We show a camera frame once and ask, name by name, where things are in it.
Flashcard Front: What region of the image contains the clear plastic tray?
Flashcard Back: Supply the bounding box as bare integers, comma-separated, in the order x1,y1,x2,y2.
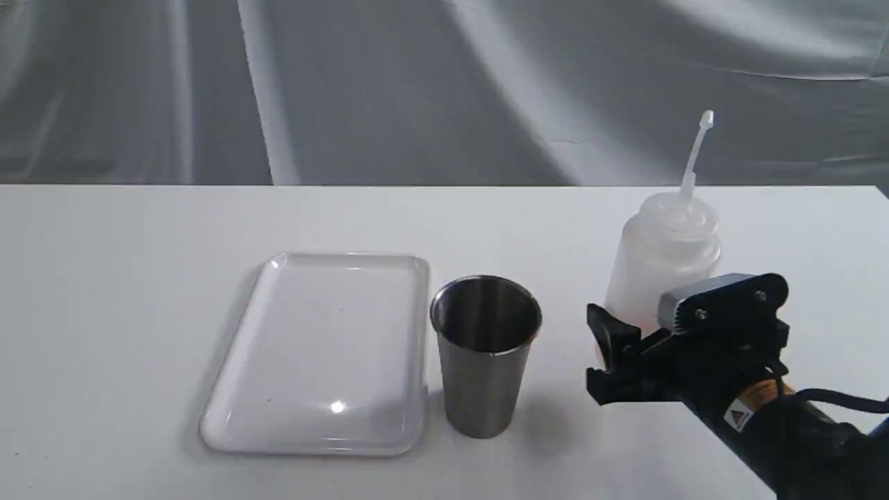
199,252,431,458

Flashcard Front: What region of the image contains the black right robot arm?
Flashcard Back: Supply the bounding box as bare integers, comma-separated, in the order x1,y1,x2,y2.
586,273,888,499

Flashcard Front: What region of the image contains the grey backdrop cloth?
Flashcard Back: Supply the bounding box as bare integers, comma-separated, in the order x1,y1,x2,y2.
2,1,887,189

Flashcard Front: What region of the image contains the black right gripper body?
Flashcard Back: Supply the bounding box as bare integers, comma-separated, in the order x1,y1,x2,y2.
639,273,790,402

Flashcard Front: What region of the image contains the stainless steel cup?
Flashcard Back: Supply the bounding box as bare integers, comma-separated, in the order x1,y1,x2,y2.
429,275,543,439

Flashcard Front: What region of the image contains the translucent squeeze bottle amber liquid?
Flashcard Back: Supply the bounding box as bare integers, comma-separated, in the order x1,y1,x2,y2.
604,110,723,338

